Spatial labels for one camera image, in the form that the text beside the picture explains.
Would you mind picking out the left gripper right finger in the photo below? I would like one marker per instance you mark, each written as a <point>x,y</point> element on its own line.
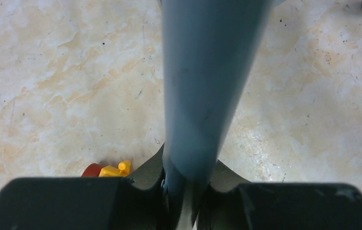
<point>283,206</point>

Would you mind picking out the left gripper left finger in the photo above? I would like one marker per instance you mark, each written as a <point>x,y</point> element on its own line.
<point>80,203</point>

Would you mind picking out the blue music stand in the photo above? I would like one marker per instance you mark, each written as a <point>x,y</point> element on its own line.
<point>275,91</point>

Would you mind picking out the toy block car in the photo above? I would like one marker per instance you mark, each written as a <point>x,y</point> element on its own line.
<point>96,170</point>

